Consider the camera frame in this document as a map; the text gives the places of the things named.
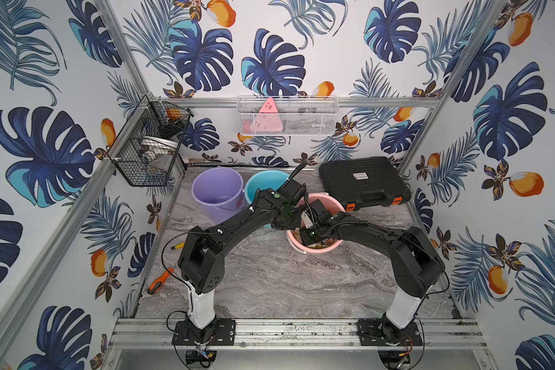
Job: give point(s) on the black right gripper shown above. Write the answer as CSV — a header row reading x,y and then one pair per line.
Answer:
x,y
305,239

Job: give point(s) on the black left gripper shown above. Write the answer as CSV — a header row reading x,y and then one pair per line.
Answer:
x,y
286,219

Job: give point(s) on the pink plastic bucket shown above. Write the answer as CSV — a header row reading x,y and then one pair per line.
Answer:
x,y
335,207

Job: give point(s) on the yellow cleaning cloth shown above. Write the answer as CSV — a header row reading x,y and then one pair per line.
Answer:
x,y
310,238

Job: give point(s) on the teal plastic bucket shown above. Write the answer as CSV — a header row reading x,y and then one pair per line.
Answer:
x,y
269,179

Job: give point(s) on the purple plastic bucket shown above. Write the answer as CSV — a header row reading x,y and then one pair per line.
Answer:
x,y
220,193

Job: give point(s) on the black plastic tool case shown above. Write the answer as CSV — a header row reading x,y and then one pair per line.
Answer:
x,y
364,183

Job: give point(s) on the pink triangular item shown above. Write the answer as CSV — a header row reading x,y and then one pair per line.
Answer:
x,y
268,120

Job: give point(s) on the clear wall shelf basket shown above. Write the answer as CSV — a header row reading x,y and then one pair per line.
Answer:
x,y
301,116

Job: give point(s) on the yellow handled tool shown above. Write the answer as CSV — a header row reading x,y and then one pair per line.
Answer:
x,y
177,247

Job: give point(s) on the orange handled screwdriver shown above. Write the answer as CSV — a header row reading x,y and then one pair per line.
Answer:
x,y
159,282

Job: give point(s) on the black wire basket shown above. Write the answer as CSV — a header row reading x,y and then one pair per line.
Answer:
x,y
148,154

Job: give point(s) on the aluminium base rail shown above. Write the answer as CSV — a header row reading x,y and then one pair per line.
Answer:
x,y
276,334

